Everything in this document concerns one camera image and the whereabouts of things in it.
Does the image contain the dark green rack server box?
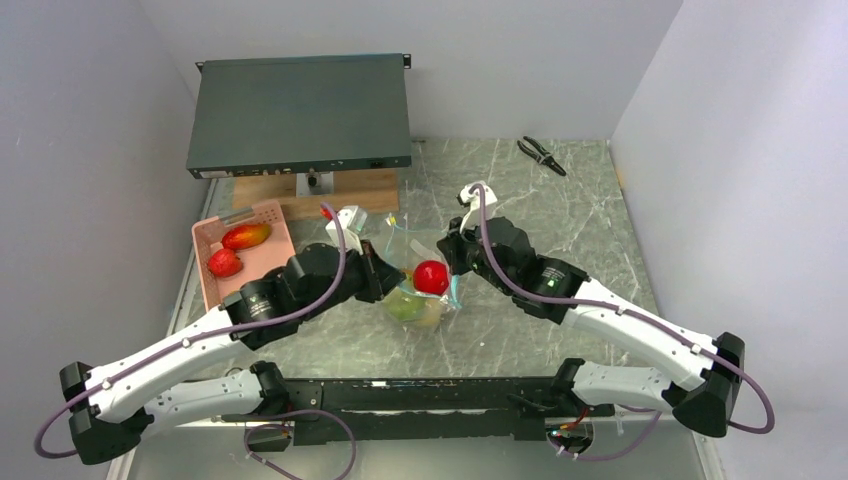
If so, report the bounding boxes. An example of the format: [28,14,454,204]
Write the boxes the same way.
[186,53,412,179]

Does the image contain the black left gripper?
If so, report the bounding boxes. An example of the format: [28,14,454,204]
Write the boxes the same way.
[299,239,407,322]

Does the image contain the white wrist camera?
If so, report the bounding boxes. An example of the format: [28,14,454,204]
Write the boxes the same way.
[457,181,498,232]
[320,205,368,254]

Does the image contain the red orange mango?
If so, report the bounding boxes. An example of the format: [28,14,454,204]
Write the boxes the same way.
[221,223,272,251]

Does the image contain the red apple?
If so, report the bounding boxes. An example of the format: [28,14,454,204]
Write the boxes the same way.
[412,260,450,296]

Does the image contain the wooden block stand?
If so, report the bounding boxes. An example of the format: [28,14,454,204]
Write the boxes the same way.
[232,169,400,221]

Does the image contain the black pliers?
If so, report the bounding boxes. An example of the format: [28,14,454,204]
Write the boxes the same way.
[516,136,567,177]

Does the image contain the yellow lemon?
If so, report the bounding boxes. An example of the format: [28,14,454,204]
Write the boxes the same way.
[418,299,446,331]

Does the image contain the red strawberry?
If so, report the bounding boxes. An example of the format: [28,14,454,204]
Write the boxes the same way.
[206,248,243,278]

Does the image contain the pink plastic perforated basket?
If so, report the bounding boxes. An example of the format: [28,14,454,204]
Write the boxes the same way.
[191,200,295,311]

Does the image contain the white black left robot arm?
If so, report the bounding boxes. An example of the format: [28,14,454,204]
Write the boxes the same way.
[60,240,405,465]

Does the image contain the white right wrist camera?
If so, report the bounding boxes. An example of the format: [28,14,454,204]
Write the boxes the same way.
[457,181,498,232]

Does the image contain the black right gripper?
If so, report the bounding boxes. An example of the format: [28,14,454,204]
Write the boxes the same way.
[437,211,516,296]

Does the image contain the light green cabbage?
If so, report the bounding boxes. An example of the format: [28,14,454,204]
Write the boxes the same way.
[382,290,431,325]

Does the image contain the clear zip top bag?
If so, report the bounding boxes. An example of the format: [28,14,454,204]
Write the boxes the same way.
[381,214,461,331]

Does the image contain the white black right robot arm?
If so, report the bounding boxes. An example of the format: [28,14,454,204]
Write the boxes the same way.
[436,217,745,438]

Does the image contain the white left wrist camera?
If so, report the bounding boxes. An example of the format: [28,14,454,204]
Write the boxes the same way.
[320,205,368,254]

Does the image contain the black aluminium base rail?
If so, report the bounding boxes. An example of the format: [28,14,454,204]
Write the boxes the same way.
[221,377,617,446]

